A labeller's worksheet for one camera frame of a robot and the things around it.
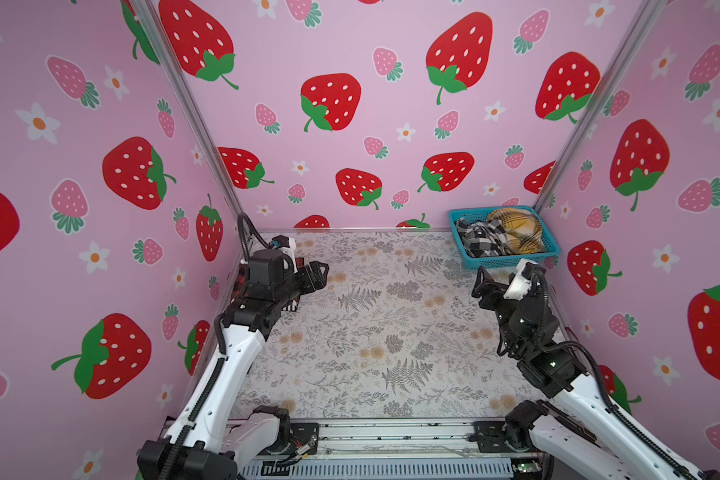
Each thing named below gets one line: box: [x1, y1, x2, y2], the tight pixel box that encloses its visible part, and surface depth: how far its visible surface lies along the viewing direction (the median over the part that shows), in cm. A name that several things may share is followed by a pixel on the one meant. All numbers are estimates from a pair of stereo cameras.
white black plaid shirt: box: [456, 218, 512, 258], surface depth 109 cm
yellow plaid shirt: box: [487, 208, 545, 254], surface depth 110 cm
